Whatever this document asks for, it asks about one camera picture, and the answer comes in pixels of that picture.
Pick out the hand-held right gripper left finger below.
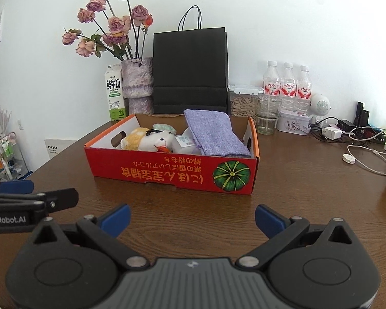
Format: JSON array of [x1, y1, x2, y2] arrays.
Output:
[[32, 204, 150, 271]]

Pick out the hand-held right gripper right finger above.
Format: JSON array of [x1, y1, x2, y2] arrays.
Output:
[[237, 204, 356, 270]]

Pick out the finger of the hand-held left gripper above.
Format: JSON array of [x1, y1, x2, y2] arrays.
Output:
[[0, 180, 36, 194], [0, 188, 80, 219]]

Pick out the red printed cardboard box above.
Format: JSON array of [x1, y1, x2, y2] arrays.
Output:
[[84, 113, 260, 196]]

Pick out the purple woven pouch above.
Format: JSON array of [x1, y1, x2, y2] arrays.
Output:
[[183, 109, 251, 159]]

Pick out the clear seed container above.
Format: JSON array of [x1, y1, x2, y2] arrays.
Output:
[[228, 84, 264, 118]]

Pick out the reed diffuser sticks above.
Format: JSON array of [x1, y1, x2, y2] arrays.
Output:
[[0, 97, 12, 132]]

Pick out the white plush toy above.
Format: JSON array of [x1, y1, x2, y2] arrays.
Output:
[[138, 131, 176, 153]]

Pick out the white printed tin box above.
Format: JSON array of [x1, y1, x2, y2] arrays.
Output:
[[277, 109, 311, 136]]

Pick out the clear glass cup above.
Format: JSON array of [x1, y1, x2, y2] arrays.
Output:
[[256, 95, 283, 135]]

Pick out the pale green cloth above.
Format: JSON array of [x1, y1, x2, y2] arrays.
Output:
[[153, 122, 177, 135]]

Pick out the white wrapped packet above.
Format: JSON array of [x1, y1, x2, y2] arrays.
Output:
[[174, 129, 201, 154]]

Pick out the white plug charger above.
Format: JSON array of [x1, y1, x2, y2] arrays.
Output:
[[322, 126, 341, 140]]

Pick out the white green milk carton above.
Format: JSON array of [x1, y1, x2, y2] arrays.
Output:
[[103, 64, 127, 121]]

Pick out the round white speaker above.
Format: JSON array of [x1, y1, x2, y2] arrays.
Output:
[[310, 94, 331, 124]]

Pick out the black charging dock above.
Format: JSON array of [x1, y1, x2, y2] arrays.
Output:
[[338, 101, 386, 144]]

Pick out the purple mottled vase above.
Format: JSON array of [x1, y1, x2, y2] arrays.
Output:
[[120, 57, 154, 115]]

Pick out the black paper bag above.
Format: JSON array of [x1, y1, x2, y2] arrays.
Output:
[[153, 5, 229, 115]]

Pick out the dried pink rose bouquet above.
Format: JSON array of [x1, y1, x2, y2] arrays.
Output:
[[62, 0, 153, 61]]

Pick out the wire rack with toiletries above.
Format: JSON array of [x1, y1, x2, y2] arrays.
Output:
[[0, 130, 29, 182]]

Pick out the white wall outlet panel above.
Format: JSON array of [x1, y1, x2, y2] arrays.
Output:
[[45, 138, 78, 159]]

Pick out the white cable with puck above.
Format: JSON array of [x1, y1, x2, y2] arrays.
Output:
[[341, 144, 386, 176]]

